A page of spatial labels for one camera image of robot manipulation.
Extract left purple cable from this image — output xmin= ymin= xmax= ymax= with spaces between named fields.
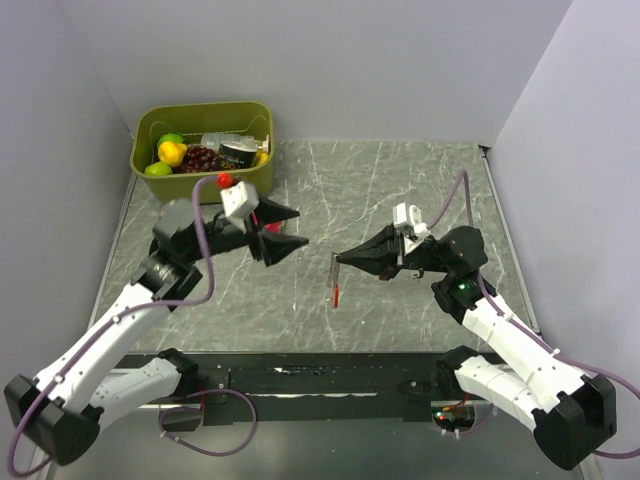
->
xmin=7 ymin=174 xmax=259 ymax=476

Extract green toy lime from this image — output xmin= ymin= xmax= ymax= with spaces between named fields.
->
xmin=144 ymin=161 xmax=173 ymax=177

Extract black tin can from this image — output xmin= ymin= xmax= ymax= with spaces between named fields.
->
xmin=218 ymin=141 xmax=258 ymax=171

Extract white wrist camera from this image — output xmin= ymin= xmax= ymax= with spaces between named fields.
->
xmin=392 ymin=202 xmax=431 ymax=257
xmin=216 ymin=173 xmax=259 ymax=233

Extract purple cable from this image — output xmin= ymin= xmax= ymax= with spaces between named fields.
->
xmin=427 ymin=169 xmax=640 ymax=460
xmin=7 ymin=174 xmax=259 ymax=476

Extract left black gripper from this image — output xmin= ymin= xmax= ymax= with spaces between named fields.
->
xmin=184 ymin=188 xmax=308 ymax=265

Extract olive green plastic bin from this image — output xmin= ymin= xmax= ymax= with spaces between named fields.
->
xmin=129 ymin=101 xmax=275 ymax=205

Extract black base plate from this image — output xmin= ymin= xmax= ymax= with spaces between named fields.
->
xmin=109 ymin=351 xmax=501 ymax=426

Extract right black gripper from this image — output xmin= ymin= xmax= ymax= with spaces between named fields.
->
xmin=337 ymin=219 xmax=453 ymax=280

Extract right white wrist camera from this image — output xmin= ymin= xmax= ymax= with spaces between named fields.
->
xmin=392 ymin=202 xmax=431 ymax=257

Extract yellow toy pear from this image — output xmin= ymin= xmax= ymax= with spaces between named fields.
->
xmin=157 ymin=141 xmax=188 ymax=168

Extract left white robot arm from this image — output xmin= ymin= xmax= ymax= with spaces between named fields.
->
xmin=4 ymin=197 xmax=309 ymax=478

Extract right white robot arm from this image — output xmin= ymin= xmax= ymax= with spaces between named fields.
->
xmin=332 ymin=225 xmax=617 ymax=470

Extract purple toy grapes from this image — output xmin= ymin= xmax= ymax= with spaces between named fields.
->
xmin=174 ymin=145 xmax=220 ymax=174

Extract yellow toy banana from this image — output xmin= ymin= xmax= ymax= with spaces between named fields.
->
xmin=254 ymin=151 xmax=269 ymax=167

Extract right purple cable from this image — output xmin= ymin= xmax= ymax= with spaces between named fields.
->
xmin=427 ymin=169 xmax=640 ymax=460

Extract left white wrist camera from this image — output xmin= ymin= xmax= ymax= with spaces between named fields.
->
xmin=216 ymin=173 xmax=259 ymax=233

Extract clear plastic bottle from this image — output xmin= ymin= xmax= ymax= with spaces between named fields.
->
xmin=200 ymin=132 xmax=254 ymax=150

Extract green toy apple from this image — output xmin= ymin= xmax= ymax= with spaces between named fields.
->
xmin=157 ymin=133 xmax=184 ymax=147

